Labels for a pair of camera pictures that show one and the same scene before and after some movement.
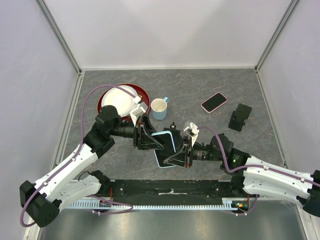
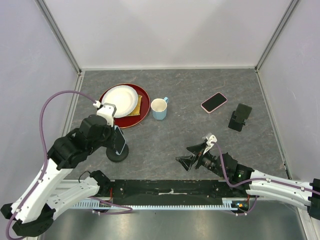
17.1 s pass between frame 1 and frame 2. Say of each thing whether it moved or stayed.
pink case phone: stayed
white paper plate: stayed
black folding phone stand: stayed
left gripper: moved
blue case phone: moved
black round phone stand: moved
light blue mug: stayed
